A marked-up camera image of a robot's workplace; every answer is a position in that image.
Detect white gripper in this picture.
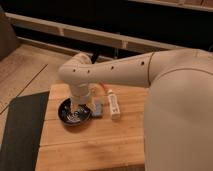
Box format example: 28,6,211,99
70,84,92,105

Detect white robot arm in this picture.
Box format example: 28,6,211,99
59,49,213,171

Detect black ceramic bowl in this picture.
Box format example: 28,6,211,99
58,98,92,126

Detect blue sponge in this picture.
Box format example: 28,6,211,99
92,101,103,118

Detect white tube with red cap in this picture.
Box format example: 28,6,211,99
107,89,121,120

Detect wooden table top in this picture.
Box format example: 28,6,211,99
36,84,147,171

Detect dark floor mat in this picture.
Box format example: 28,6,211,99
0,92,49,171

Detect white wall shelf rail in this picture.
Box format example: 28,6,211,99
6,12,182,53

